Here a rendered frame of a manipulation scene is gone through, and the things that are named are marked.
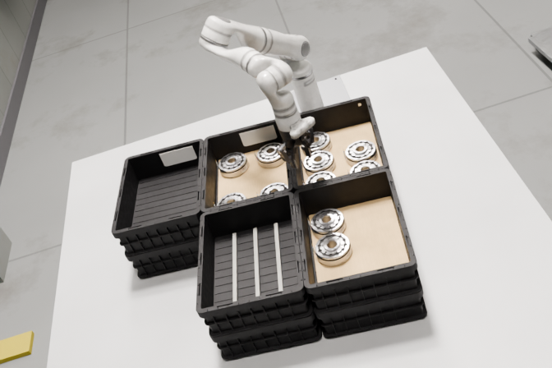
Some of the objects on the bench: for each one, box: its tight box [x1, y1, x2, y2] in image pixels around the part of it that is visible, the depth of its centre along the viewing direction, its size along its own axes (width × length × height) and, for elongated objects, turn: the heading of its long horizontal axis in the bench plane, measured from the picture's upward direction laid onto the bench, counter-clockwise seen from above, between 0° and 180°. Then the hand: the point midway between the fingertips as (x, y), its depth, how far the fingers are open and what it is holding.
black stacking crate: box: [209, 301, 322, 360], centre depth 211 cm, size 40×30×12 cm
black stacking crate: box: [125, 240, 199, 278], centre depth 246 cm, size 40×30×12 cm
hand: (301, 158), depth 219 cm, fingers open, 5 cm apart
